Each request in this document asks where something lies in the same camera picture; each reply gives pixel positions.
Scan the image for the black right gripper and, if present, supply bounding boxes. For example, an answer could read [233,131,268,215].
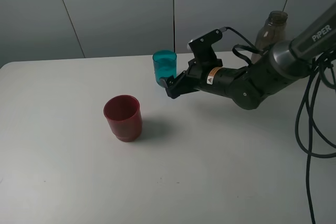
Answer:
[160,60,210,99]

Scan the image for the teal transparent plastic cup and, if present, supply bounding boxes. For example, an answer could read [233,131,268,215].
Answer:
[152,50,177,86]

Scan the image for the smoky transparent plastic bottle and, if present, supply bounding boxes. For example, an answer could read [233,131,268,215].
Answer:
[255,10,288,50]

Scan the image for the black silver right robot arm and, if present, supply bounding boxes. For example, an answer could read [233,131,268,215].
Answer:
[160,5,335,110]

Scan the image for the red plastic cup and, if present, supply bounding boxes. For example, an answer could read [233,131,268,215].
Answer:
[103,95,142,142]

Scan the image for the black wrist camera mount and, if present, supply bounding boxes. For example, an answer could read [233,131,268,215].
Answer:
[188,29,223,69]

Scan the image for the black camera cable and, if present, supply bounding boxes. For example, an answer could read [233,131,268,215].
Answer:
[219,26,266,63]

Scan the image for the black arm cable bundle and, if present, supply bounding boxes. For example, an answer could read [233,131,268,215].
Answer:
[295,53,336,224]

